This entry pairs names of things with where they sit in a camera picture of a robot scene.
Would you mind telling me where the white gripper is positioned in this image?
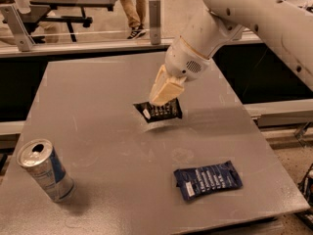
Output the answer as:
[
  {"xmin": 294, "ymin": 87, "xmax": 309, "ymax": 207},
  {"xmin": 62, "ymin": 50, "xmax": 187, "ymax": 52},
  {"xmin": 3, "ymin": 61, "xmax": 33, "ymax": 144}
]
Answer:
[{"xmin": 149, "ymin": 36, "xmax": 211, "ymax": 106}]

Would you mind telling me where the black rxbar chocolate wrapper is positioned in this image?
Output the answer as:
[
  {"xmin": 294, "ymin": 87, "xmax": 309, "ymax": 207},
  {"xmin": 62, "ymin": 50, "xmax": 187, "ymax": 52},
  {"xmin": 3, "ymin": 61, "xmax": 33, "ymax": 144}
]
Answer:
[{"xmin": 134, "ymin": 98, "xmax": 183, "ymax": 123}]

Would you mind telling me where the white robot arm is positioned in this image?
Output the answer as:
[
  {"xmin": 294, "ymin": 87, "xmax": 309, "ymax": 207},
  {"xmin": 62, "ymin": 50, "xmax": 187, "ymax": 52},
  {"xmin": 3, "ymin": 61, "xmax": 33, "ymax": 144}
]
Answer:
[{"xmin": 149, "ymin": 0, "xmax": 313, "ymax": 106}]

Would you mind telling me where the blue rxbar wrapper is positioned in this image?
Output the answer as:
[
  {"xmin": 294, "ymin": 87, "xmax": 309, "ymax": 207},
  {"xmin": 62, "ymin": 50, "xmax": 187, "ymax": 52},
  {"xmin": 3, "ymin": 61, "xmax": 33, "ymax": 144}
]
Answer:
[{"xmin": 173, "ymin": 161, "xmax": 243, "ymax": 201}]

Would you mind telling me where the silver blue redbull can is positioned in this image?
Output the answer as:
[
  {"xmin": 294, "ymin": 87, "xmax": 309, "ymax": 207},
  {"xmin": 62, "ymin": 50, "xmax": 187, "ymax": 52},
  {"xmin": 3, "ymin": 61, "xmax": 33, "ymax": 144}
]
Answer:
[{"xmin": 17, "ymin": 139, "xmax": 74, "ymax": 203}]

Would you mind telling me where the person in tan trousers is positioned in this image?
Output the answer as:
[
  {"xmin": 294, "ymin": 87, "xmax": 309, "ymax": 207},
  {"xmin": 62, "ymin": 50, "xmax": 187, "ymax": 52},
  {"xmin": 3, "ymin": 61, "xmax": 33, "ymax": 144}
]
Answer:
[{"xmin": 120, "ymin": 0, "xmax": 146, "ymax": 39}]

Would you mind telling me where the black background table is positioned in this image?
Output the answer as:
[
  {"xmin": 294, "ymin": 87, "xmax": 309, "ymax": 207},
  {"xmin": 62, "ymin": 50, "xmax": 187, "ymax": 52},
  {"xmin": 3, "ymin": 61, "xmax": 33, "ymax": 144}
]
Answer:
[{"xmin": 19, "ymin": 0, "xmax": 120, "ymax": 43}]

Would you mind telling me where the black crate at right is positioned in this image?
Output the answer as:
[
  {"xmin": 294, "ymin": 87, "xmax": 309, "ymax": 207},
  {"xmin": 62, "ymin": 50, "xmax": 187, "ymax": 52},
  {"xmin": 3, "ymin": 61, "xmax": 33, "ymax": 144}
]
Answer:
[{"xmin": 295, "ymin": 164, "xmax": 313, "ymax": 231}]

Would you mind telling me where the grey metal rail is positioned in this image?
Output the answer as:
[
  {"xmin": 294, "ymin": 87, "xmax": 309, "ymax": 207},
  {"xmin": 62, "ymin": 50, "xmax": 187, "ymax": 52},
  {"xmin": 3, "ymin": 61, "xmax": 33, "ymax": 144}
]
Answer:
[{"xmin": 0, "ymin": 31, "xmax": 262, "ymax": 59}]

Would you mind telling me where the grey metal bracket middle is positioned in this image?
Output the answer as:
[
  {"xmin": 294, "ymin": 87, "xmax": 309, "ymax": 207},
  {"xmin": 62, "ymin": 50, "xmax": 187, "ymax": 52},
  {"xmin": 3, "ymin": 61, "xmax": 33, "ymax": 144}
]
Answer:
[{"xmin": 149, "ymin": 0, "xmax": 161, "ymax": 45}]

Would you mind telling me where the grey metal bracket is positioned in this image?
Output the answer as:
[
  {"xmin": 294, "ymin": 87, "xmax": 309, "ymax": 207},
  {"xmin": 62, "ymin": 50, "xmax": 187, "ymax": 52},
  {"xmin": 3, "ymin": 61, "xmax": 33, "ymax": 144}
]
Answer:
[
  {"xmin": 149, "ymin": 0, "xmax": 161, "ymax": 45},
  {"xmin": 0, "ymin": 4, "xmax": 34, "ymax": 52}
]

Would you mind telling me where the grey metal bracket left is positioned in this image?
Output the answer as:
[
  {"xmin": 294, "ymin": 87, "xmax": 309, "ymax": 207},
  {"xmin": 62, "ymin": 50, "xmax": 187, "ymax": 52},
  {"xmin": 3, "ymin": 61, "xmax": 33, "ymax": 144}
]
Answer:
[{"xmin": 0, "ymin": 4, "xmax": 34, "ymax": 52}]

